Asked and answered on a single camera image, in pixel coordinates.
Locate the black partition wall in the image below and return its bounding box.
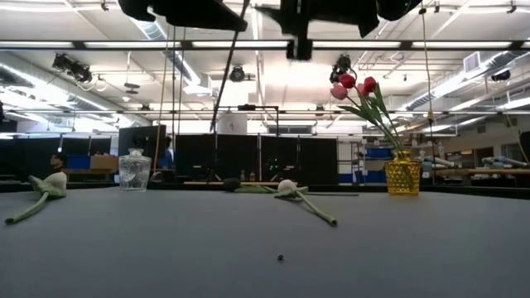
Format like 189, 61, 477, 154
173, 133, 340, 186

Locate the white artificial tulip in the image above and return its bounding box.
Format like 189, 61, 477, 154
264, 178, 339, 228
3, 171, 69, 227

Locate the black monitor panel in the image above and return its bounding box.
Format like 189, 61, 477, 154
117, 124, 168, 167

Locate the black ceiling spotlight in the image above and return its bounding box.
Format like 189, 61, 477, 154
51, 52, 94, 84
328, 53, 354, 84
228, 65, 247, 84

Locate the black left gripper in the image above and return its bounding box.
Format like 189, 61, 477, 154
117, 0, 249, 33

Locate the yellow hanging cable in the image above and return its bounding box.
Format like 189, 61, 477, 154
418, 0, 436, 184

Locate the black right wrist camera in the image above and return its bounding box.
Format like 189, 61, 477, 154
285, 21, 315, 62

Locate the wooden workbench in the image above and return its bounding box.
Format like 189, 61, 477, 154
430, 166, 530, 177

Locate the cardboard box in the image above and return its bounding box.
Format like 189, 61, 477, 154
89, 154, 119, 171

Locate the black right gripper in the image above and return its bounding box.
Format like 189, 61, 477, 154
253, 0, 381, 39

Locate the overhead rail with light strips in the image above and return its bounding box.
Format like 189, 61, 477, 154
0, 38, 530, 52

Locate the person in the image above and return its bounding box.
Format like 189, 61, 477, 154
49, 151, 69, 173
157, 136, 176, 171

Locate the clear glass vase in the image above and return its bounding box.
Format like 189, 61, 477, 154
118, 147, 153, 193

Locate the red artificial tulip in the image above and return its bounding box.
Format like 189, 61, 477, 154
363, 75, 405, 152
339, 73, 402, 152

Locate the yellow glass vase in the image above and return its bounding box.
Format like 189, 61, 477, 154
383, 149, 423, 197

